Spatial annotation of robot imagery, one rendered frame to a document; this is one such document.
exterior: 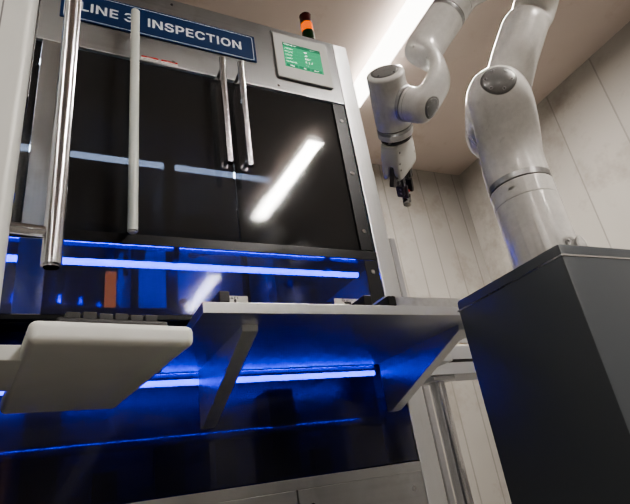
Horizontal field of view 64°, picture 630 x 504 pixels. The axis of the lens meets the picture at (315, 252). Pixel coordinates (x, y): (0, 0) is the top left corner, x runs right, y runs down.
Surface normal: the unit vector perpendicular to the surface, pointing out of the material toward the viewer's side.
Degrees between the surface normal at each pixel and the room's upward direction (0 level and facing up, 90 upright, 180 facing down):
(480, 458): 90
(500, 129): 125
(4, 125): 90
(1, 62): 90
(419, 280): 90
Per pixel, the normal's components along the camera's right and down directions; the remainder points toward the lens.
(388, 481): 0.42, -0.44
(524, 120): 0.10, 0.18
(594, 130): -0.91, -0.05
